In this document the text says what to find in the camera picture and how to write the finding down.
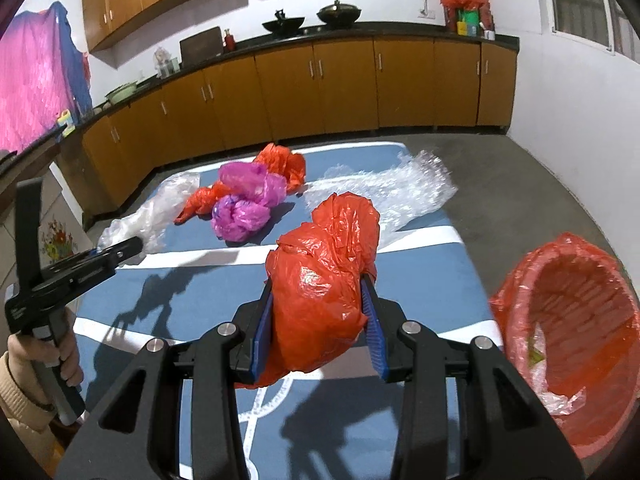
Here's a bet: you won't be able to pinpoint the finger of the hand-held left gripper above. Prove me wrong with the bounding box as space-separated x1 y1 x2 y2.
49 236 145 279
47 263 122 302

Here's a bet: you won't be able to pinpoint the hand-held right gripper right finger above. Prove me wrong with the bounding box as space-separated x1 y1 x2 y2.
360 274 586 480

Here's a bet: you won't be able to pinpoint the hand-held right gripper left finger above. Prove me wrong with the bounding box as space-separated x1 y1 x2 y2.
55 277 276 480

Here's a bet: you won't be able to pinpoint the clear plastic bag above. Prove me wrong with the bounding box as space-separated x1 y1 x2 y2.
97 171 201 256

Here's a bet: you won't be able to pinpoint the large red plastic bag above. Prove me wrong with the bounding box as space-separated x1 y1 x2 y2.
235 191 382 388

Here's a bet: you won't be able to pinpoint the red basket liner bag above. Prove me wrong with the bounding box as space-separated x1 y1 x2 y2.
490 232 640 431

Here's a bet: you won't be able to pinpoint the orange plastic mesh basket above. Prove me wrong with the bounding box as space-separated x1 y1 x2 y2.
490 232 640 461

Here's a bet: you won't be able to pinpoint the person's left forearm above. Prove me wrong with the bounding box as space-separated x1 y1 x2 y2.
0 350 58 466

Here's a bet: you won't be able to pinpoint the person's left hand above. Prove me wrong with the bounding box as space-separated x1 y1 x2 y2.
7 331 86 401

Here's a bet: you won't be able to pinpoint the white flower print cabinet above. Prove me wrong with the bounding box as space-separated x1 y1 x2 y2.
40 160 83 271

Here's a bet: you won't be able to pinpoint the blue striped tablecloth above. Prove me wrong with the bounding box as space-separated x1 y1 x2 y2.
75 141 503 480

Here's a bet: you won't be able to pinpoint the pink plastic bag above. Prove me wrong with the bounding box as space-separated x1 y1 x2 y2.
218 161 288 208
211 199 273 243

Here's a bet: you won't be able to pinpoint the clear bubble wrap sheet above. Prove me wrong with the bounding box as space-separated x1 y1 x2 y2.
302 150 458 233

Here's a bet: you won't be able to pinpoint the pale green bowl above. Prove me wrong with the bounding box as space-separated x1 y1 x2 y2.
105 82 138 106

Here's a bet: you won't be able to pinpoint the pink blue hanging quilt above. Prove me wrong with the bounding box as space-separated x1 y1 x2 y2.
0 1 93 153

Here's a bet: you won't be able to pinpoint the glass jar with plastic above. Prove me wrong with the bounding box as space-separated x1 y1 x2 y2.
152 47 173 78

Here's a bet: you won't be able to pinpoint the dark wooden cutting board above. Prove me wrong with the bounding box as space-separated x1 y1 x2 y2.
179 26 223 63

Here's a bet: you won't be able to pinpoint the wooden lower kitchen cabinets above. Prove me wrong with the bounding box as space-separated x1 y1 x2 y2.
55 35 518 221

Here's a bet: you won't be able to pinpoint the black wok with lid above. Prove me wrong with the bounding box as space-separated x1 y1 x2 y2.
262 9 306 35

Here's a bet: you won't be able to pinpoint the black kitchen countertop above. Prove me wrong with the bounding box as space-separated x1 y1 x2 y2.
50 22 521 141

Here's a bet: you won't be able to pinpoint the black pot with lid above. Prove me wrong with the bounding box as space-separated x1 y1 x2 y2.
316 0 362 26

